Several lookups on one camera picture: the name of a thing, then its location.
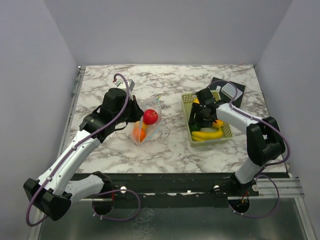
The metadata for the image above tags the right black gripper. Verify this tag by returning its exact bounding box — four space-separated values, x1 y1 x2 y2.
189 102 214 128

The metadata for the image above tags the orange yellow toy mango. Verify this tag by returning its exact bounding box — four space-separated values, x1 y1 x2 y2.
212 119 224 129

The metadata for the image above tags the green perforated plastic basket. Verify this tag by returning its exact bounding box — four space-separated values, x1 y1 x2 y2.
181 92 233 147

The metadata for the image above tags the red toy apple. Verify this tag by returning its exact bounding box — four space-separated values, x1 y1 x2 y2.
143 109 159 125

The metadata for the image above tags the clear zip top bag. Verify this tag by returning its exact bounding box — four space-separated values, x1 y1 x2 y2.
130 96 162 146

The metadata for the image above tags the orange toy orange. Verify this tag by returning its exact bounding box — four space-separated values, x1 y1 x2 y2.
132 127 146 143

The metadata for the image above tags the yellow toy lemon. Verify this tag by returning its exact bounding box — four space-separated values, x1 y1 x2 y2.
134 121 140 129
193 98 200 105

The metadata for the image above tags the green toy avocado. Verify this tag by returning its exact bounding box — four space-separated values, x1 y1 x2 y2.
188 123 201 133

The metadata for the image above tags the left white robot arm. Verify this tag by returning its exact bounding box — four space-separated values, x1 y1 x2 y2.
23 88 144 227

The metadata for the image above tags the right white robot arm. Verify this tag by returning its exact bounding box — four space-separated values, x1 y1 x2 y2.
188 88 286 196

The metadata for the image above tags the yellow toy banana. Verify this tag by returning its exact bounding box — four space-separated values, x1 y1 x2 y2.
191 128 223 142

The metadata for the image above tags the black square mat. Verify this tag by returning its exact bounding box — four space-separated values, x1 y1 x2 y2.
209 77 246 108

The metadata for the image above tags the white grey small box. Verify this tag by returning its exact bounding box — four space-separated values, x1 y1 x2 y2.
221 83 243 101

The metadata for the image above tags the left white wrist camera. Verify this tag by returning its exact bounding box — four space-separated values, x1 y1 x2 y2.
117 79 135 92

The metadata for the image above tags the black metal base rail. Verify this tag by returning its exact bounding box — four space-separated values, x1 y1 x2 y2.
51 171 291 208

